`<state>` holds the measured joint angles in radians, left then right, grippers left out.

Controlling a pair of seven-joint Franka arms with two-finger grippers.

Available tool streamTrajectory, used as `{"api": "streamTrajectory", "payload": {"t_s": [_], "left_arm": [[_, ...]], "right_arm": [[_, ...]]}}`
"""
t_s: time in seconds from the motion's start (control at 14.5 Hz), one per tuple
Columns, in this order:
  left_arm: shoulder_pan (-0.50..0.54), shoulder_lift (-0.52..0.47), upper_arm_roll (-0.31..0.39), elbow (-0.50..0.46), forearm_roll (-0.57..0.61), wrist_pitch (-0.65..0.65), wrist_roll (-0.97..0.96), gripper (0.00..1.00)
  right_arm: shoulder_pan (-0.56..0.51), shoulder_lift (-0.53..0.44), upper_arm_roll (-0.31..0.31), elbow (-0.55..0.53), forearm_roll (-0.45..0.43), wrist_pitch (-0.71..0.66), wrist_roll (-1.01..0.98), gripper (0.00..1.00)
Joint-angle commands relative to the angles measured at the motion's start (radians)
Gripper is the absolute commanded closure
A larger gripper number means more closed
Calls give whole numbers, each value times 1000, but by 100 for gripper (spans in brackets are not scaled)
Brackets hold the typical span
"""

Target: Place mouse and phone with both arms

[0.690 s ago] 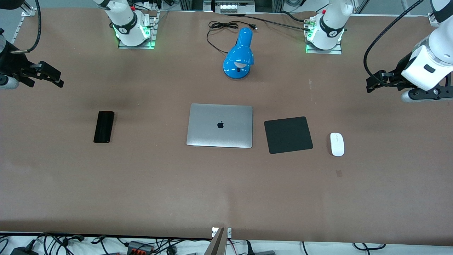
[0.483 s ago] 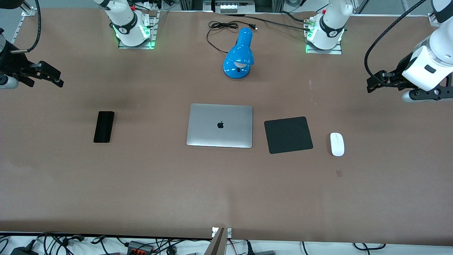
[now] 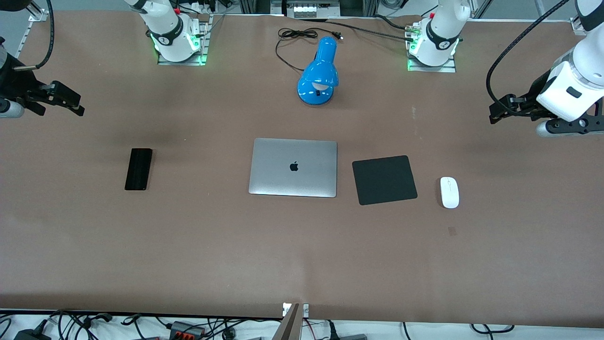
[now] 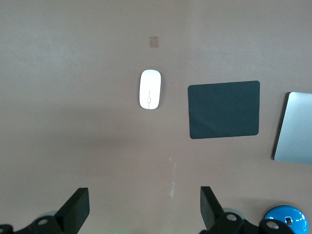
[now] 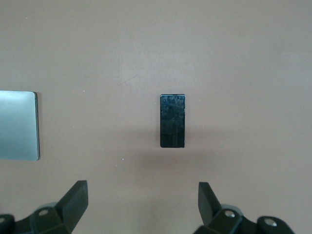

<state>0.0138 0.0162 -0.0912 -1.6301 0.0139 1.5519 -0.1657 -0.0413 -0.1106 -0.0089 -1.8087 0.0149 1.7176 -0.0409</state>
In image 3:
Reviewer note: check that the grey connector box red levers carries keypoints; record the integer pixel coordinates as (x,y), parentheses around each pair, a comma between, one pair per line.
(188,329)

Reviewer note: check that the blue desk lamp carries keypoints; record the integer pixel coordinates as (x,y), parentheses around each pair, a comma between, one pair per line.
(320,71)

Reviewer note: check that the white computer mouse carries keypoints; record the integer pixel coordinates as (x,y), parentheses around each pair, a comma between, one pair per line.
(449,192)

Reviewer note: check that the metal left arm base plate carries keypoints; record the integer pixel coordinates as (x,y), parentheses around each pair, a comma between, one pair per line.
(450,67)

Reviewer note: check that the black smartphone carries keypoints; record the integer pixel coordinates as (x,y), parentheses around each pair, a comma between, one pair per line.
(138,169)

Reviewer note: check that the black power adapter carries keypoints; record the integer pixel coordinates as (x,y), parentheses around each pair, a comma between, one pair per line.
(32,334)

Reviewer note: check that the white power strip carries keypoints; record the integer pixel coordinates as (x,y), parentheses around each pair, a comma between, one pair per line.
(309,9)

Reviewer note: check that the metal post with bracket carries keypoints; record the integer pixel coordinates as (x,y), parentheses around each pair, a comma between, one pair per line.
(293,323)

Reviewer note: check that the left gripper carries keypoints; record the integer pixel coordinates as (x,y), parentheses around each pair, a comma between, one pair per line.
(537,92)

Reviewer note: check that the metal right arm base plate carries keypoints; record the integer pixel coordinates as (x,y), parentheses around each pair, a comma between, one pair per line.
(204,47)

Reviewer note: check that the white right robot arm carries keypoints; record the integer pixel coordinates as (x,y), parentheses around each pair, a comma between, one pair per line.
(166,28)

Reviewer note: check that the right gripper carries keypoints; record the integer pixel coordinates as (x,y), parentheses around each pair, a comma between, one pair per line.
(13,83)

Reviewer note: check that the black plug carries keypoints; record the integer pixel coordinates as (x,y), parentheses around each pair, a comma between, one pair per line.
(347,336)

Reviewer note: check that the silver closed laptop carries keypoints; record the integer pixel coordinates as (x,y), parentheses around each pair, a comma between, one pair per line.
(293,167)

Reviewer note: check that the black mouse pad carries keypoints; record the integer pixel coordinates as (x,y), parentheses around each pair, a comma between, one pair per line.
(384,180)

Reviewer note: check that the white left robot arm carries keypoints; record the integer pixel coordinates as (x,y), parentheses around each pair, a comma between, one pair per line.
(439,35)

